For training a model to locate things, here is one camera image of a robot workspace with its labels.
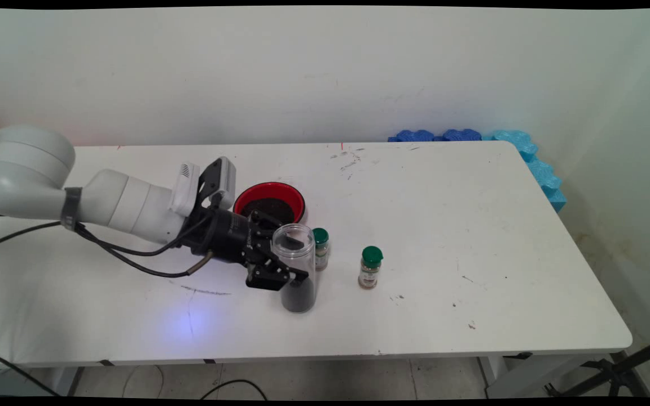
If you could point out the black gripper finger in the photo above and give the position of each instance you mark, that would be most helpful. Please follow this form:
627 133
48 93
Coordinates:
266 223
266 276

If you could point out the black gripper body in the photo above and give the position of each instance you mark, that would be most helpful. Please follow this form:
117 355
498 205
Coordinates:
226 237

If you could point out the clear plastic jar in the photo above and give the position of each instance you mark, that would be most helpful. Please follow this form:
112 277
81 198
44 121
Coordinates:
297 254

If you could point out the black seed heap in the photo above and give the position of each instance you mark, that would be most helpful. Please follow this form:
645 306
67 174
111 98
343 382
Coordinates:
299 296
268 206

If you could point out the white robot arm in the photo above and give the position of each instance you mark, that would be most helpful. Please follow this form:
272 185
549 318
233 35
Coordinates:
26 169

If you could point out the red bowl with black rim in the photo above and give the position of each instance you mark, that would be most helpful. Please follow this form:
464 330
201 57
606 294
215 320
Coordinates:
268 189

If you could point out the green-capped spice bottle, dark picture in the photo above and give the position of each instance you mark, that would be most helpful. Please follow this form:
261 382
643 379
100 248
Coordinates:
322 242

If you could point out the green-capped spice bottle, green label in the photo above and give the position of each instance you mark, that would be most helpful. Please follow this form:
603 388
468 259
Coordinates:
370 270

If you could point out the dark blue foam piece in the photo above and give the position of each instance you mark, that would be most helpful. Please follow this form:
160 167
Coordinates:
412 136
463 135

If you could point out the white table leg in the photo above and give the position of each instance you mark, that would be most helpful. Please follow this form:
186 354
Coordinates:
65 380
528 378

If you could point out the light blue foam strip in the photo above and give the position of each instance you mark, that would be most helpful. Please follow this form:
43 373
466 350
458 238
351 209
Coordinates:
539 169

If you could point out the black tripod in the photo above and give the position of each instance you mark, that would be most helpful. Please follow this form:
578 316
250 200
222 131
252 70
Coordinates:
618 371

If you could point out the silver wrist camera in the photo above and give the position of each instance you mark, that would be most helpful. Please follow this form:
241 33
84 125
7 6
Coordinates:
220 180

